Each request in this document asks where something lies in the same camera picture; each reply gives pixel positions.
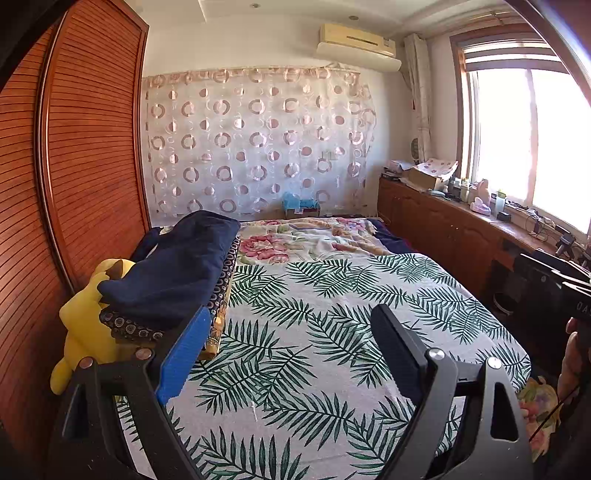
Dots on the sheer circle-patterned curtain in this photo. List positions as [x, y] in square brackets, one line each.
[258, 147]

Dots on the navy bed sheet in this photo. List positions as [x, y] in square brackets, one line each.
[392, 240]

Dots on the person's right hand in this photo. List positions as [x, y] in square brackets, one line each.
[572, 369]

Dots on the bundled pale window curtain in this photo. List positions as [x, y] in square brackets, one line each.
[418, 92]

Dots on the blue box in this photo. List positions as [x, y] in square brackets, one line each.
[300, 203]

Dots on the patterned wrapping paper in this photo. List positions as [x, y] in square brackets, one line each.
[438, 168]

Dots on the wooden side cabinet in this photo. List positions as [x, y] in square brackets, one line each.
[438, 221]

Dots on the green-capped bottle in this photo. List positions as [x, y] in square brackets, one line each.
[498, 201]

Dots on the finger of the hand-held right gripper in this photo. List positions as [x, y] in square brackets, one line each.
[554, 267]
[538, 290]

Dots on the wall air conditioner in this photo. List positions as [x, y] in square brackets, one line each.
[355, 37]

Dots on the cardboard box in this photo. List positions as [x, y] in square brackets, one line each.
[422, 179]

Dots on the pink figurine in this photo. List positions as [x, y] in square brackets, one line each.
[481, 196]

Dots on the wooden framed window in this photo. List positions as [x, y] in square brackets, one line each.
[508, 138]

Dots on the white box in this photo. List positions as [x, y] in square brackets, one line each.
[400, 166]

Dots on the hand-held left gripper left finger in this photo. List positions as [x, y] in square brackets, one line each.
[182, 355]

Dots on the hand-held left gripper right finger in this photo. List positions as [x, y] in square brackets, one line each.
[397, 350]

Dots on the wooden louvered wardrobe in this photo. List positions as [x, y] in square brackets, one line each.
[92, 138]

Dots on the navy printed T-shirt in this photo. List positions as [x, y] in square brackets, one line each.
[175, 267]

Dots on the yellow plush toy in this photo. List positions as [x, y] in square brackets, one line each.
[83, 332]

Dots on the small black box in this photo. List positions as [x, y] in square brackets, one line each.
[503, 216]

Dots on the dark circle-patterned pillow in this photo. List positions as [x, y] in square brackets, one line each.
[134, 328]

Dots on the leaf print bed sheet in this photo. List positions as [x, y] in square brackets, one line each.
[300, 346]

